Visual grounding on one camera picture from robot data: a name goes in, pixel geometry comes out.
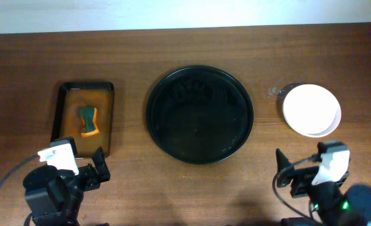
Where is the green orange scrub sponge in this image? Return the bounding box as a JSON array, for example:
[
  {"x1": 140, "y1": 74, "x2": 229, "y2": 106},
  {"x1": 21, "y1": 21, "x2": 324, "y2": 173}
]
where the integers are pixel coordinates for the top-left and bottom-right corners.
[{"x1": 79, "y1": 107, "x2": 100, "y2": 137}]

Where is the white plate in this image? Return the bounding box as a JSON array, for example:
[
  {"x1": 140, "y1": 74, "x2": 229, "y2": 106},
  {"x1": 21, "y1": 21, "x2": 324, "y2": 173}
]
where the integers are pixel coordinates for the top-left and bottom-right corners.
[
  {"x1": 306, "y1": 105, "x2": 341, "y2": 137},
  {"x1": 282, "y1": 84, "x2": 340, "y2": 137}
]

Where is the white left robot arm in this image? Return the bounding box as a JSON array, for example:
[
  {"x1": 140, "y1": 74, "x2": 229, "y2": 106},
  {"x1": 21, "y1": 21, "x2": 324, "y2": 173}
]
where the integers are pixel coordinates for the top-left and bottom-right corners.
[{"x1": 23, "y1": 147, "x2": 110, "y2": 226}]

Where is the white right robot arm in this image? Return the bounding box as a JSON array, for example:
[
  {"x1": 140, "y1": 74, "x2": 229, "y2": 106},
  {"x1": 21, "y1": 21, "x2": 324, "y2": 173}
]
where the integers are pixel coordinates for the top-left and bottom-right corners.
[{"x1": 272, "y1": 142, "x2": 371, "y2": 225}]

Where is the black rectangular water tray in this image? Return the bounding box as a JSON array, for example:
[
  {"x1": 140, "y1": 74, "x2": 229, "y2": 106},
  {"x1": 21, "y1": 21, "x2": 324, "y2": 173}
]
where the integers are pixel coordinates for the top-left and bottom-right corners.
[{"x1": 51, "y1": 82, "x2": 115, "y2": 158}]

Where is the round black serving tray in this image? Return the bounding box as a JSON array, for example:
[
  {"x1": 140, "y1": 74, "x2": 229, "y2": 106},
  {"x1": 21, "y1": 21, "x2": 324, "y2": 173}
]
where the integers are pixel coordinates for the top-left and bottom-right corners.
[{"x1": 145, "y1": 65, "x2": 254, "y2": 164}]

